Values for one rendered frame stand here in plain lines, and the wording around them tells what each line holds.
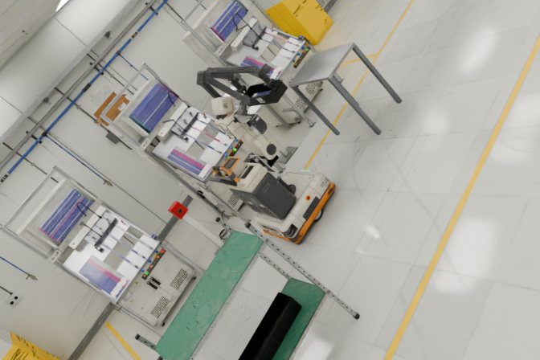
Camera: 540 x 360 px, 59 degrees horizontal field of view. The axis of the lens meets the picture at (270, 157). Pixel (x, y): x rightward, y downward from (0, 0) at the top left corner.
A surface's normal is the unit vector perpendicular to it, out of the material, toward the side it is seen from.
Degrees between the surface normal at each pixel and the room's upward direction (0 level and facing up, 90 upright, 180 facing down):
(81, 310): 90
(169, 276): 90
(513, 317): 0
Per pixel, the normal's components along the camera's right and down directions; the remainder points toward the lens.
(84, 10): 0.52, -0.03
